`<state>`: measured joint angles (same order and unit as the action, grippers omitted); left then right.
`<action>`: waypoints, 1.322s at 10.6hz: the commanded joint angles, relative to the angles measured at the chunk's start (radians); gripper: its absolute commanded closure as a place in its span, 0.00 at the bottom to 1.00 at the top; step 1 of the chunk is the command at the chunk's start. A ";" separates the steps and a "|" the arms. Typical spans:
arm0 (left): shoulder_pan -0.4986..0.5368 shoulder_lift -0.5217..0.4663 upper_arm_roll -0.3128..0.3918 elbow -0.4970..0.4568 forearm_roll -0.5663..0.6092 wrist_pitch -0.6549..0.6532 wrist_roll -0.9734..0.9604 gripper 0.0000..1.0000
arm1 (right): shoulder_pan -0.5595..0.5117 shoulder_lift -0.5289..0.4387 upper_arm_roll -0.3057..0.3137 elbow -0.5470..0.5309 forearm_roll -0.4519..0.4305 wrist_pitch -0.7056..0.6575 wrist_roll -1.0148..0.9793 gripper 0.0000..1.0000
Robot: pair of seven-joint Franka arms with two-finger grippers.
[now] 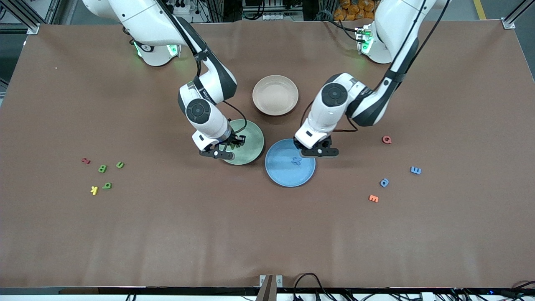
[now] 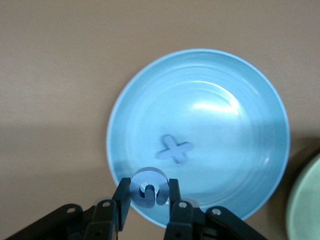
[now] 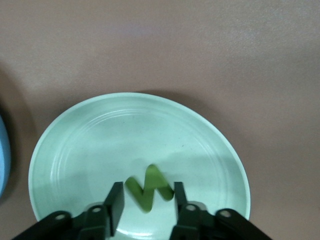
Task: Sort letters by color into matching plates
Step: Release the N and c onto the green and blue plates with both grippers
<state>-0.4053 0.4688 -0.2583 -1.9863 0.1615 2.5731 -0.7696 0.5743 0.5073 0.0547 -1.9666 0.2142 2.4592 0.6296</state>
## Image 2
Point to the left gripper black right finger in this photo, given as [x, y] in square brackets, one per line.
[180, 217]

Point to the green plate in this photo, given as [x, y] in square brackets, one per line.
[307, 200]

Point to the brown table cover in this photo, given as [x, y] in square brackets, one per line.
[62, 75]

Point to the blue plate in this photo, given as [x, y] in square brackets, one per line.
[212, 125]

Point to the blue letter X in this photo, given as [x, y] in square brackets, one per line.
[175, 149]

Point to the blue letter G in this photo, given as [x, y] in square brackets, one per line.
[140, 175]

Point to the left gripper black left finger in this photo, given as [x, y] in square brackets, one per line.
[120, 205]

